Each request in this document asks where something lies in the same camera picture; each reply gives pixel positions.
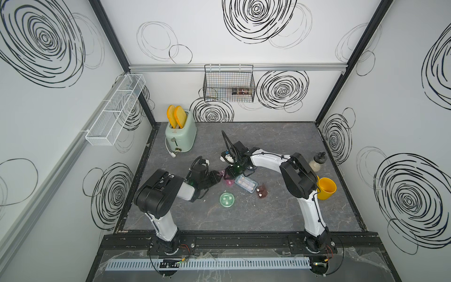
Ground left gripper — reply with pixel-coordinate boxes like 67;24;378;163
198;170;223;191

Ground blue rectangular pillbox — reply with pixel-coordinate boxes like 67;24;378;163
234;175;258;193

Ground pink pillbox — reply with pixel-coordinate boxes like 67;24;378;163
220;170;234;187

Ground green round pillbox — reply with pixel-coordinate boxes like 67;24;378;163
219;192;235;208

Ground dark red pillbox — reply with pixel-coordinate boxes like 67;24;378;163
256;183;268;199

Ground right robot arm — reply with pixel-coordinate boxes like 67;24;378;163
221;142;331;253

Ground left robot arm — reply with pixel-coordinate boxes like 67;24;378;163
133;164;222;254

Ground mint green toaster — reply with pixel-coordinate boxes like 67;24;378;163
165;110;197;154

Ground spice jars in basket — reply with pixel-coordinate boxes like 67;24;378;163
231;88;253;95

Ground right toast slice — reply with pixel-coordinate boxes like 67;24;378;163
174;106;187;129

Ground toast slice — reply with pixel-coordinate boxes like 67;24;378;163
166;105;177;129
174;106;187;129

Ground left toast slice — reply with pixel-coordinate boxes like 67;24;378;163
166;105;177;129

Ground glass bottle black cap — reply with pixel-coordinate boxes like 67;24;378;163
309;152;327;172

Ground yellow mug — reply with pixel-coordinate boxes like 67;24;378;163
317;177;337;200

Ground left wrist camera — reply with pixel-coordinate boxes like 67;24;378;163
198;158;210;170

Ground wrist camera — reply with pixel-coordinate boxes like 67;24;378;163
220;150;235;165
198;158;210;170

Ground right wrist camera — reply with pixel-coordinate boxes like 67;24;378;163
220;150;235;165

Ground black wire basket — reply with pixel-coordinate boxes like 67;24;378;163
202;70;256;103

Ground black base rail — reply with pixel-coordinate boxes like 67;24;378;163
99;231;382;255

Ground aluminium wall rail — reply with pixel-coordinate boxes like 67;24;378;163
129;63;348;73

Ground white slotted cable duct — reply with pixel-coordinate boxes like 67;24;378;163
105;257;311;271

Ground white wire shelf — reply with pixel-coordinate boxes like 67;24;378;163
85;73;145;146

